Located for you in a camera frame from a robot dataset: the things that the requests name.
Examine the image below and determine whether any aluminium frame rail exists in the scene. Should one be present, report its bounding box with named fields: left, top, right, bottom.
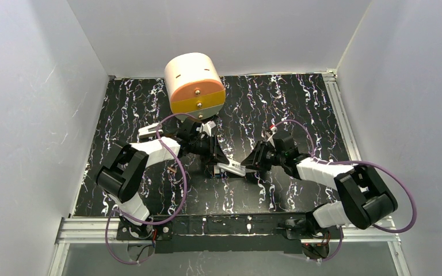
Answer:
left=55, top=217, right=401, bottom=244
left=322, top=71, right=361, bottom=160

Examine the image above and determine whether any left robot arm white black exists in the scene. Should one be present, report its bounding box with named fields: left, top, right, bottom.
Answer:
left=93, top=117, right=230, bottom=226

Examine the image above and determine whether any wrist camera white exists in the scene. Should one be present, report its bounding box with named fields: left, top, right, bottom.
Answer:
left=266, top=125, right=277, bottom=146
left=199, top=121, right=216, bottom=136

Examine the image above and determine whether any aluminium frame rail right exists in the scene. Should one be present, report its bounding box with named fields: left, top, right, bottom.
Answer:
left=322, top=71, right=361, bottom=160

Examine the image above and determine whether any aluminium frame rail front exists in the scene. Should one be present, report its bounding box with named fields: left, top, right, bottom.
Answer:
left=55, top=217, right=401, bottom=244

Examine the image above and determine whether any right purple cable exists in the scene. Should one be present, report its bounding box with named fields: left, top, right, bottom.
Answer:
left=272, top=119, right=418, bottom=262

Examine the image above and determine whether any black marble pattern mat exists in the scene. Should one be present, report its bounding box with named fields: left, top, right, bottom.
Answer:
left=74, top=73, right=349, bottom=217

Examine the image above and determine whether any round pastel drawer box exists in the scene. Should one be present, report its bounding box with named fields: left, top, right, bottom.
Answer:
left=164, top=52, right=226, bottom=121

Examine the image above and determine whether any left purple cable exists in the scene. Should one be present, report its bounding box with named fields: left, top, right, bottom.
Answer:
left=105, top=113, right=203, bottom=265

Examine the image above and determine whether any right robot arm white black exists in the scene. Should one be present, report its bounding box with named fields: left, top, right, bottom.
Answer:
left=241, top=131, right=398, bottom=231

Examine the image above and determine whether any white remote control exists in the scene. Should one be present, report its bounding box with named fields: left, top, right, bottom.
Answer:
left=217, top=160, right=246, bottom=177

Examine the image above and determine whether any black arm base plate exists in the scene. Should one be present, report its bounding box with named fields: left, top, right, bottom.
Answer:
left=116, top=212, right=341, bottom=257

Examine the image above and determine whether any white stapler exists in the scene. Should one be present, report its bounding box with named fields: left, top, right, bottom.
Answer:
left=138, top=122, right=163, bottom=139

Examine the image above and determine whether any purple cable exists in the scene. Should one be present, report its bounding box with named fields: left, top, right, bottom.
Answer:
left=272, top=119, right=418, bottom=262
left=105, top=113, right=203, bottom=265

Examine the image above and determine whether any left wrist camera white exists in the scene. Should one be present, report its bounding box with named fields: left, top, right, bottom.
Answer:
left=199, top=121, right=216, bottom=136

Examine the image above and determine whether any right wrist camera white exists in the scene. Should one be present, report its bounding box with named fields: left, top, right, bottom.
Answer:
left=266, top=125, right=277, bottom=146

